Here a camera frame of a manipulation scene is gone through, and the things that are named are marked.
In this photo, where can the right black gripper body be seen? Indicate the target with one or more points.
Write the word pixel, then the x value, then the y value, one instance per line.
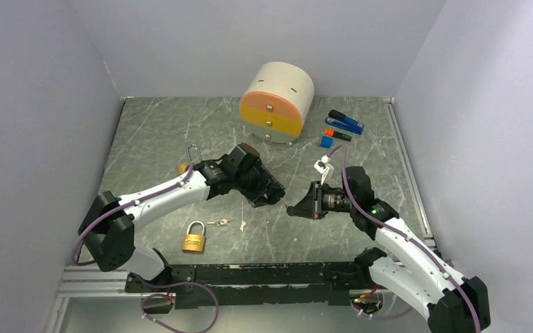
pixel 321 195

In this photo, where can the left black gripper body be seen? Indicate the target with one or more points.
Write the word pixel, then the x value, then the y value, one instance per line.
pixel 252 184

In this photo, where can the long shackle brass padlock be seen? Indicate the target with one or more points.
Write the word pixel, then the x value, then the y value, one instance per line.
pixel 193 155

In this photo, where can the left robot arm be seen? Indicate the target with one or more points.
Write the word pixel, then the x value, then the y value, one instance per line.
pixel 111 223

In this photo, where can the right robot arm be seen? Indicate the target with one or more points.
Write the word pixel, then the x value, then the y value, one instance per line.
pixel 444 297

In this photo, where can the silver key bunch middle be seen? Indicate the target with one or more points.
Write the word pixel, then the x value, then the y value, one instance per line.
pixel 220 223

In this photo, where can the blue cube block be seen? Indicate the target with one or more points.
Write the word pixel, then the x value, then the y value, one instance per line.
pixel 326 141

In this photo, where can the orange black highlighter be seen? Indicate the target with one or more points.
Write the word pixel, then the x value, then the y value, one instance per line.
pixel 338 135

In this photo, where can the blue black stapler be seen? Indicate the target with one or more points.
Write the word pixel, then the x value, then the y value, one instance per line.
pixel 340 120

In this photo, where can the round mini drawer cabinet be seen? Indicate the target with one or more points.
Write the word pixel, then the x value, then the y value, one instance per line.
pixel 276 103

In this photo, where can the short shackle brass padlock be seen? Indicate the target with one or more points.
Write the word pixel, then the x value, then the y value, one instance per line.
pixel 194 242

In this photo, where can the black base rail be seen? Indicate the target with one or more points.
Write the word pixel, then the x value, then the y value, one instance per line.
pixel 204 285

